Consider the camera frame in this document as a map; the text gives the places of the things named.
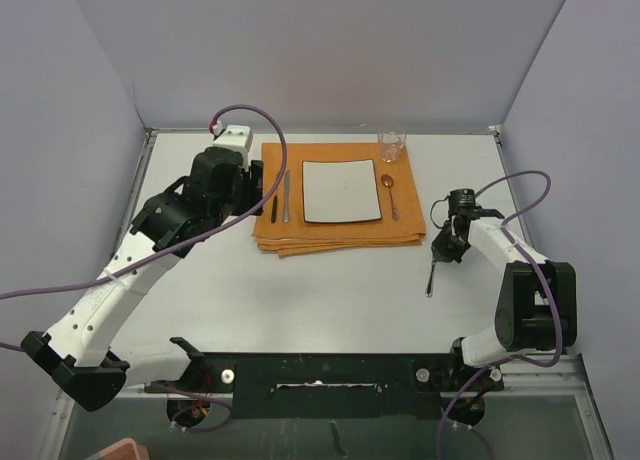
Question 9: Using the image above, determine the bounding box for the silver butter knife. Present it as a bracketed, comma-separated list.
[282, 170, 291, 223]

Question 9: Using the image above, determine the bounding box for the green handled gold fork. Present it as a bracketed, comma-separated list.
[270, 174, 285, 224]

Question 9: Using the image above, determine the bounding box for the orange cloth placemat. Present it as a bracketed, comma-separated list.
[252, 143, 427, 257]

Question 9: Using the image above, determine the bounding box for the white square plate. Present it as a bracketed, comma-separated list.
[302, 159, 382, 224]

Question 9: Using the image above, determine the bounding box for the copper bowl spoon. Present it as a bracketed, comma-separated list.
[381, 174, 400, 221]

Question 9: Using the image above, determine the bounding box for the clear drinking glass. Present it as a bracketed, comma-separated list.
[377, 129, 407, 163]

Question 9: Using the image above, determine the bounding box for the green handled silver knife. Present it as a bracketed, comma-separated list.
[425, 260, 437, 298]

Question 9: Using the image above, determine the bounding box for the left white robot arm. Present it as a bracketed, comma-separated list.
[21, 145, 263, 412]

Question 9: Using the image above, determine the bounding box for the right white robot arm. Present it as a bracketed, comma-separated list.
[431, 206, 578, 389]

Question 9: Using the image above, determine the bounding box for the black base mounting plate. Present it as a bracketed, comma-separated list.
[145, 353, 504, 420]

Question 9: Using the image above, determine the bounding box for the pink box corner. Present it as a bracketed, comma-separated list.
[96, 438, 150, 460]

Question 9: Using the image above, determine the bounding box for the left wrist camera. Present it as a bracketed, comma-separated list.
[212, 122, 253, 156]

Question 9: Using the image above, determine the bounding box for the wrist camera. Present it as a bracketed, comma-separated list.
[212, 122, 253, 156]
[447, 188, 476, 215]

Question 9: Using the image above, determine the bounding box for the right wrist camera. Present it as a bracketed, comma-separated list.
[447, 188, 476, 215]

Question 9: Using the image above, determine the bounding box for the aluminium frame rail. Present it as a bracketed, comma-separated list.
[41, 353, 612, 459]

